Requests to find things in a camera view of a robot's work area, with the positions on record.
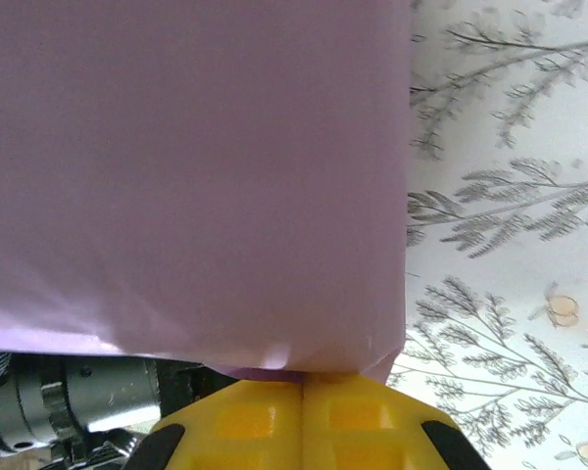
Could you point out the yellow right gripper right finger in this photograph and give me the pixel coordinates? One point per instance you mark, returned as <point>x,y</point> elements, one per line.
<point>362,431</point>

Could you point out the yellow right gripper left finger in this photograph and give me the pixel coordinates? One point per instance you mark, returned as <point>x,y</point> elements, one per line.
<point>235,431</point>

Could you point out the pink purple wrapping paper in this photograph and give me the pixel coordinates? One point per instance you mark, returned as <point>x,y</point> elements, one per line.
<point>176,171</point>

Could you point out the floral print tablecloth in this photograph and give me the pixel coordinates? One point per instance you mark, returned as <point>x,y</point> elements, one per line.
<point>519,245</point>

